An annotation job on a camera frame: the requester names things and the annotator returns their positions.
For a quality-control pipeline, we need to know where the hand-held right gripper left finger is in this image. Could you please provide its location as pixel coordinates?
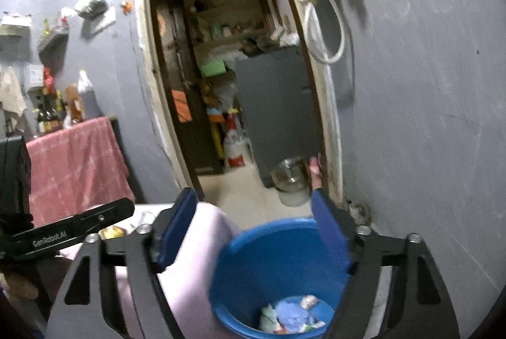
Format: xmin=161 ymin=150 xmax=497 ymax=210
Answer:
xmin=46 ymin=187 xmax=198 ymax=339

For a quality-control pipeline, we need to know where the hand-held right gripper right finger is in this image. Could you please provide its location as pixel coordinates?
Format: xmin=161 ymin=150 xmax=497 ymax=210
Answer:
xmin=310 ymin=188 xmax=461 ymax=339

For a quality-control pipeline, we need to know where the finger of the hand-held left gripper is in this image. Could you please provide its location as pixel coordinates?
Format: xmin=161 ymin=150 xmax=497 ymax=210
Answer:
xmin=77 ymin=198 xmax=136 ymax=241

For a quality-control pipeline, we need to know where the blue plastic bucket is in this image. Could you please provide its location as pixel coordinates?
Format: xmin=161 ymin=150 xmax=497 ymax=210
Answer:
xmin=209 ymin=218 xmax=352 ymax=339

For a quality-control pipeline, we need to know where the blue cloth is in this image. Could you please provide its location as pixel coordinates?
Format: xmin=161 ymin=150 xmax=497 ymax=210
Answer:
xmin=275 ymin=297 xmax=317 ymax=334

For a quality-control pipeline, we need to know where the green white wrapper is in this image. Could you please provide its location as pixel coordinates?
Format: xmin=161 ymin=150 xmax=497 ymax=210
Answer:
xmin=259 ymin=303 xmax=283 ymax=332

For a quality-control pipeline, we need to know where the pink checkered cloth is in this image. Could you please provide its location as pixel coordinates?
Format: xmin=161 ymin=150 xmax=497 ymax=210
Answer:
xmin=26 ymin=117 xmax=136 ymax=226

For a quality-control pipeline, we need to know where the pink bottle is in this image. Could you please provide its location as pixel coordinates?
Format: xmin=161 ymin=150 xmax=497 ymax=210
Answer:
xmin=310 ymin=157 xmax=323 ymax=189

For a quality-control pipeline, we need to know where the metal pot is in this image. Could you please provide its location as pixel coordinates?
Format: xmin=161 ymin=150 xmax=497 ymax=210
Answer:
xmin=271 ymin=156 xmax=313 ymax=207

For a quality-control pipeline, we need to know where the dark bottle yellow label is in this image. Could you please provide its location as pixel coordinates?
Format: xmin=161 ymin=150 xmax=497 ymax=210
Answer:
xmin=37 ymin=102 xmax=50 ymax=133

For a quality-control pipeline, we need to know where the pink floral blanket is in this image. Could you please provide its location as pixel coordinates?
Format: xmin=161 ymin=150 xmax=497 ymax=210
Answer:
xmin=55 ymin=202 xmax=242 ymax=339

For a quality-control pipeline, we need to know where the dark glass bottle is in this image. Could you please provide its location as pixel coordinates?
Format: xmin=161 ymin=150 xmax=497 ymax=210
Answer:
xmin=49 ymin=92 xmax=64 ymax=130

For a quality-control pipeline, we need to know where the beige cloth bag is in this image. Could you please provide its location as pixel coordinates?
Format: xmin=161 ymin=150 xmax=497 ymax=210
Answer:
xmin=0 ymin=66 xmax=26 ymax=114

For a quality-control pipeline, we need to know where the brown sauce bottle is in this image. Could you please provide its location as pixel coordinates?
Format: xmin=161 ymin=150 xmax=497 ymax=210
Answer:
xmin=65 ymin=84 xmax=83 ymax=124

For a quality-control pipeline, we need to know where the white bottle red label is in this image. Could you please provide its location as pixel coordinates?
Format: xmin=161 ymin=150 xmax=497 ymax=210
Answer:
xmin=223 ymin=114 xmax=254 ymax=168

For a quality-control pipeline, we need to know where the white box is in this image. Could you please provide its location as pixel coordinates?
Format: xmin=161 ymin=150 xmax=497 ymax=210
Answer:
xmin=28 ymin=64 xmax=44 ymax=92

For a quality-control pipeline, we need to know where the red plastic bag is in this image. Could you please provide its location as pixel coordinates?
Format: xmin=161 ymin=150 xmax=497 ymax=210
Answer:
xmin=43 ymin=67 xmax=56 ymax=95

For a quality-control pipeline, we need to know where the cooking oil jug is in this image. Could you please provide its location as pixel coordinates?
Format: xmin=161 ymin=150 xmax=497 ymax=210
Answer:
xmin=77 ymin=69 xmax=99 ymax=119

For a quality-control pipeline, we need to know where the grey cabinet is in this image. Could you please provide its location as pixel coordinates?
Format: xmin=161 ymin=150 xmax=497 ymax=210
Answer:
xmin=235 ymin=46 xmax=322 ymax=187

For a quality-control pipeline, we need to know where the green box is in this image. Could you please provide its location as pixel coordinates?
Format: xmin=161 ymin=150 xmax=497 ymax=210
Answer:
xmin=201 ymin=60 xmax=226 ymax=78

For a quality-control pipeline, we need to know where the dark wooden door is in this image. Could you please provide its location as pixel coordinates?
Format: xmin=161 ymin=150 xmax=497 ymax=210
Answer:
xmin=153 ymin=0 xmax=223 ymax=174

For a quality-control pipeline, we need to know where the wooden door frame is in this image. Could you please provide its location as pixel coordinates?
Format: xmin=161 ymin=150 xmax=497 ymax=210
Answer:
xmin=134 ymin=0 xmax=344 ymax=205

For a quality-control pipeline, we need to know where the wall shelf rack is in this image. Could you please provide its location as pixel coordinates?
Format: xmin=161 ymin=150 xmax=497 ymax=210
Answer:
xmin=37 ymin=20 xmax=70 ymax=59

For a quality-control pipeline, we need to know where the white wall socket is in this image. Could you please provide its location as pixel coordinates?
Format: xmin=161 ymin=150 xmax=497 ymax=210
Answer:
xmin=89 ymin=9 xmax=117 ymax=33

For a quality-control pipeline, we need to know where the white hose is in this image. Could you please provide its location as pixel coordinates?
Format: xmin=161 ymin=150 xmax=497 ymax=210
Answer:
xmin=296 ymin=0 xmax=347 ymax=65

